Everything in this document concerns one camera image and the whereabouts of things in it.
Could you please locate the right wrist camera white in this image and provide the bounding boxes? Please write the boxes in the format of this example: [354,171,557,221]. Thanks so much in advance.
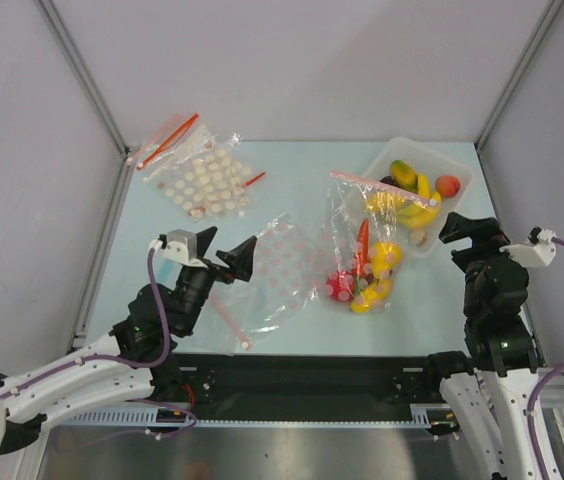
[500,227,556,268]

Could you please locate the clear bag red zipper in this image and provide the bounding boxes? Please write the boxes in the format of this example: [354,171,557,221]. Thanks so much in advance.
[125,113,199,171]

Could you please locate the yellow banana bunch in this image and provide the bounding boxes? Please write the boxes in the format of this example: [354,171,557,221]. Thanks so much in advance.
[397,174,442,230]

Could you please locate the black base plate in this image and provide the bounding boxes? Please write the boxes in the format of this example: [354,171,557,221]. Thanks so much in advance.
[124,349,483,421]

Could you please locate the green yellow mango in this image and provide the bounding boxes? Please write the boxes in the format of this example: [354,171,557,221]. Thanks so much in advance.
[390,160,418,192]

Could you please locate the white plastic fruit basket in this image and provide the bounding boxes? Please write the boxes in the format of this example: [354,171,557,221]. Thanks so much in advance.
[363,137,474,258]

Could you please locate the clear bag blue zipper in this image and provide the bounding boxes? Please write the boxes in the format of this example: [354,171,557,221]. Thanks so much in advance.
[156,260,174,284]

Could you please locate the yellow pear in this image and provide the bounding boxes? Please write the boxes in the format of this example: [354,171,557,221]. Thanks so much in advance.
[368,242,403,278]

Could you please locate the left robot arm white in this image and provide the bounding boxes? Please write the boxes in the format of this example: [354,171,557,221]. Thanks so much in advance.
[0,226,257,455]

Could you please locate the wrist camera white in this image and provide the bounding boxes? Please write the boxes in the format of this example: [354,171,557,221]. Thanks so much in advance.
[149,229,206,268]
[500,227,556,268]

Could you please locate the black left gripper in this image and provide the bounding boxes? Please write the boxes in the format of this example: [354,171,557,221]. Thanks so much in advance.
[176,226,256,334]

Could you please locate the clear bag cream dots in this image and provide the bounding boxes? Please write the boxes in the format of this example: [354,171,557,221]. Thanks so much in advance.
[142,128,266,221]

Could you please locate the red chili pepper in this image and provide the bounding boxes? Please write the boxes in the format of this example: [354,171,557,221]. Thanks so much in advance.
[355,218,370,277]

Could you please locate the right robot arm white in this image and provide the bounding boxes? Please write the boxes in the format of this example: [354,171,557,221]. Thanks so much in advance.
[423,212,561,479]

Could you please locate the clear bag pink dots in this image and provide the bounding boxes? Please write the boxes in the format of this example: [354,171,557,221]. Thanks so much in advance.
[180,212,322,355]
[314,171,442,315]

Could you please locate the red apple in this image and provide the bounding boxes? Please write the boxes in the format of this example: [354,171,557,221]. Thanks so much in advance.
[324,270,354,302]

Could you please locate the grey cable duct rail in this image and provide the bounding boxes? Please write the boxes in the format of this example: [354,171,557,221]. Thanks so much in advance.
[60,404,459,431]

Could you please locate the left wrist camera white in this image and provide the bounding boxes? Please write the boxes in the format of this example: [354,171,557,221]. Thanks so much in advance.
[149,229,206,268]

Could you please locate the red orange peach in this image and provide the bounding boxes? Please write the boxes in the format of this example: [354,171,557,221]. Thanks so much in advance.
[435,175,462,199]

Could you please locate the dark purple fruit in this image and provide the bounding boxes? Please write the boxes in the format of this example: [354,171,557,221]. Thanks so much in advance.
[380,176,398,187]

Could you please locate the garlic bulb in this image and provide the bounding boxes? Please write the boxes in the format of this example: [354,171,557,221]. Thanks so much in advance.
[408,230,428,247]

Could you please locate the yellow pepper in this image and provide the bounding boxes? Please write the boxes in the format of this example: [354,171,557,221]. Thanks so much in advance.
[350,278,393,314]

